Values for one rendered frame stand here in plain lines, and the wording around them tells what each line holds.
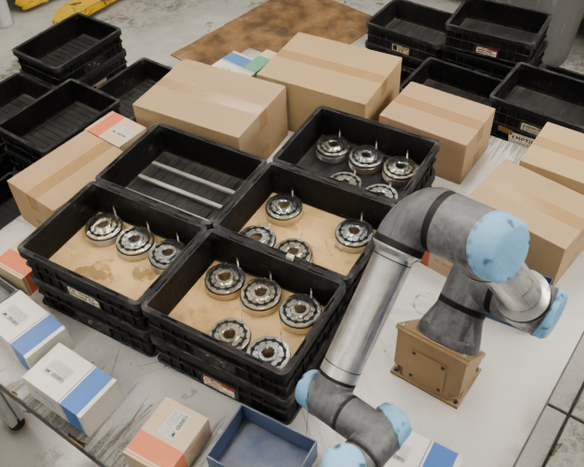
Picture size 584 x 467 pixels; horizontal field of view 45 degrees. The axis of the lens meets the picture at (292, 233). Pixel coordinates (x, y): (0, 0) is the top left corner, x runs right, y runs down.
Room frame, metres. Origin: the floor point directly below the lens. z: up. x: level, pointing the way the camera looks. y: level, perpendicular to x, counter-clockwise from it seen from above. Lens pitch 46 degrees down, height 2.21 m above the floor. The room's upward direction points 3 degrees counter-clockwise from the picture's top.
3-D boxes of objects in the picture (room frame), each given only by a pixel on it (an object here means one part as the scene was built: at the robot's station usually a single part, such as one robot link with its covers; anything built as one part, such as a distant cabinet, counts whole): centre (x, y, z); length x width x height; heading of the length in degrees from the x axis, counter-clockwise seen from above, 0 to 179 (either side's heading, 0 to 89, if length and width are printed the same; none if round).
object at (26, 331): (1.11, 0.70, 0.75); 0.20 x 0.12 x 0.09; 47
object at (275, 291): (1.11, 0.09, 0.86); 0.10 x 0.10 x 0.01
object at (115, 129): (1.83, 0.55, 0.81); 0.16 x 0.12 x 0.07; 51
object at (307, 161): (1.56, -0.20, 0.87); 0.40 x 0.30 x 0.11; 58
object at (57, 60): (2.86, 0.96, 0.37); 0.40 x 0.30 x 0.45; 142
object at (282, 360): (0.93, 0.07, 0.86); 0.10 x 0.10 x 0.01
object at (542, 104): (2.25, -1.04, 0.37); 0.40 x 0.30 x 0.45; 52
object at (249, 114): (1.92, 0.24, 0.80); 0.40 x 0.30 x 0.20; 60
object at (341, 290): (1.05, 0.12, 0.92); 0.40 x 0.30 x 0.02; 58
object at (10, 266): (1.37, 0.75, 0.74); 0.16 x 0.12 x 0.07; 145
